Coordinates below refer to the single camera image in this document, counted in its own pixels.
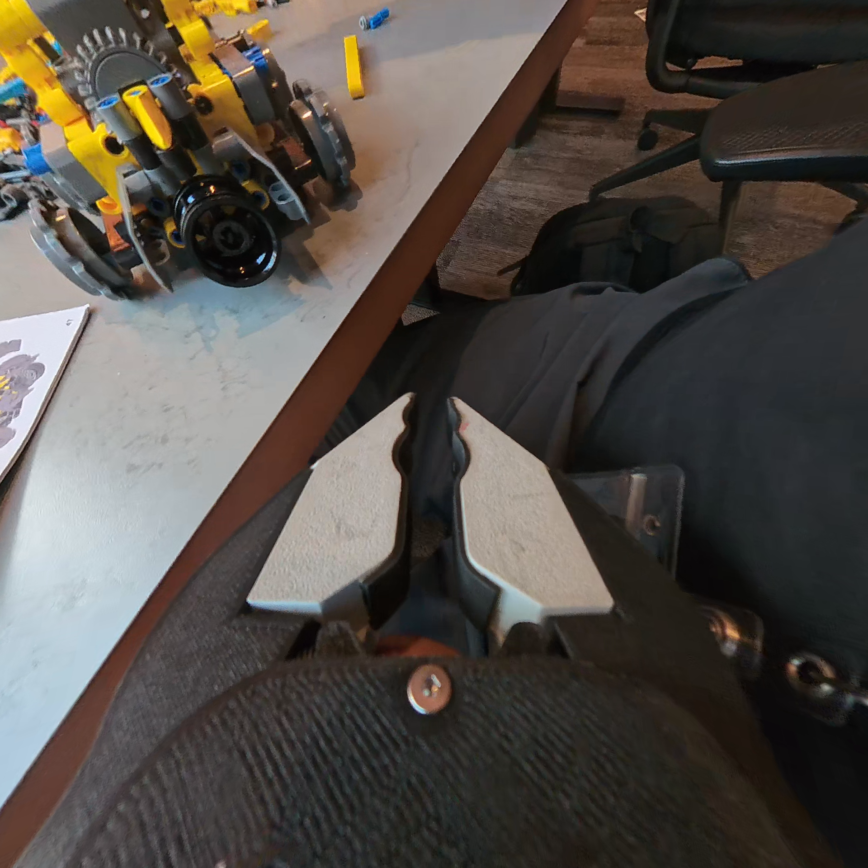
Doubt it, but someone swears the yellow brick toy car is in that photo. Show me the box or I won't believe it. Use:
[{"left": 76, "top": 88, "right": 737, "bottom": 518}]
[{"left": 0, "top": 0, "right": 357, "bottom": 301}]

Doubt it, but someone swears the black backpack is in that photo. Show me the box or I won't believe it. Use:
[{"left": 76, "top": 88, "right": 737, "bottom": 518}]
[{"left": 512, "top": 197, "right": 723, "bottom": 299}]

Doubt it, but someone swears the open instruction booklet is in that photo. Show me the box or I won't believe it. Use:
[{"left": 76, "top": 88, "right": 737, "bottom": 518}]
[{"left": 0, "top": 304, "right": 91, "bottom": 484}]

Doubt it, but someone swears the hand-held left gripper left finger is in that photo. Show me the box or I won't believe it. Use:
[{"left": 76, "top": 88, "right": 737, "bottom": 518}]
[{"left": 246, "top": 392, "right": 418, "bottom": 638}]

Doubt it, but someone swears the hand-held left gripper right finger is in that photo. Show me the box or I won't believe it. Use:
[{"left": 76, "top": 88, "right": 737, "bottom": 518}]
[{"left": 446, "top": 396, "right": 616, "bottom": 655}]

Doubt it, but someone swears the person's dark clothing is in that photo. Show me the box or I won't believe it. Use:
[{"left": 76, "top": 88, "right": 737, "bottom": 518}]
[{"left": 353, "top": 217, "right": 868, "bottom": 868}]

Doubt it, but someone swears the badge card holder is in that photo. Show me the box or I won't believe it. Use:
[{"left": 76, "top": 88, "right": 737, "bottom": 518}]
[{"left": 573, "top": 464, "right": 686, "bottom": 577}]

